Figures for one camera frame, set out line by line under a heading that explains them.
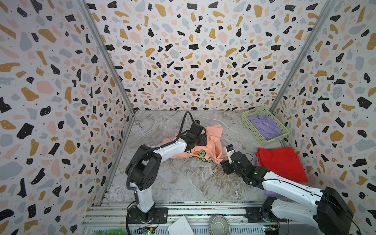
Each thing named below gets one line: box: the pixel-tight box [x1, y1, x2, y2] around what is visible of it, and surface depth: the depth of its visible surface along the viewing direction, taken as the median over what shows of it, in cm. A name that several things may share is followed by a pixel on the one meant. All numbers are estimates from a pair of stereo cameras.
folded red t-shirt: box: [255, 146, 309, 184], surface depth 90 cm
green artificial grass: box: [93, 229, 128, 235], surface depth 68 cm
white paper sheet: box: [167, 215, 195, 235], surface depth 69 cm
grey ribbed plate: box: [209, 214, 231, 235], surface depth 72 cm
